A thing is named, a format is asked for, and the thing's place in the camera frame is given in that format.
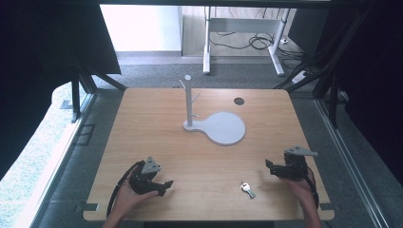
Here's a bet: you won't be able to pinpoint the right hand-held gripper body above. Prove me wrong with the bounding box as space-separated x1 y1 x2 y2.
275 144 318 182

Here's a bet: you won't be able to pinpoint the white power strip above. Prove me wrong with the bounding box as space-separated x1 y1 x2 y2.
291 69 311 86

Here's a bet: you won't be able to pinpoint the white desk frame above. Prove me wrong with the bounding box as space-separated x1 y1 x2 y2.
201 5 292 77

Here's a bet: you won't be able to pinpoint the person's left hand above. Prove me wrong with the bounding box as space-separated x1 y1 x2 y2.
110 171 159 219

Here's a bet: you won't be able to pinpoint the person's right hand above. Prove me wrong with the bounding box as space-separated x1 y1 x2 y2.
281 175 318 207

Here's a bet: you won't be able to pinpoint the black floor cables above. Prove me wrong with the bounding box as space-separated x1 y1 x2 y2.
208 28 306 62

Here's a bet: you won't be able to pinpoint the aluminium rail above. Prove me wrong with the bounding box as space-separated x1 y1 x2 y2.
314 97 392 228

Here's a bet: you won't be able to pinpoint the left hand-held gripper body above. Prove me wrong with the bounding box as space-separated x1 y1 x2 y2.
128 156 164 196

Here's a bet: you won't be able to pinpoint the black curtain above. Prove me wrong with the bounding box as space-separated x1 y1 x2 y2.
0 0 122 181
286 0 403 186

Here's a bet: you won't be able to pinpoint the silver key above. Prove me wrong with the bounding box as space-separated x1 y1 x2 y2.
240 181 257 200

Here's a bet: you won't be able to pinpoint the black metal stand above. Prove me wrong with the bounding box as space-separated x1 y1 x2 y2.
60 53 128 124
274 6 376 129

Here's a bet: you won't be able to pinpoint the white key stand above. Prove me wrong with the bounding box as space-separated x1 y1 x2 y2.
178 74 247 147

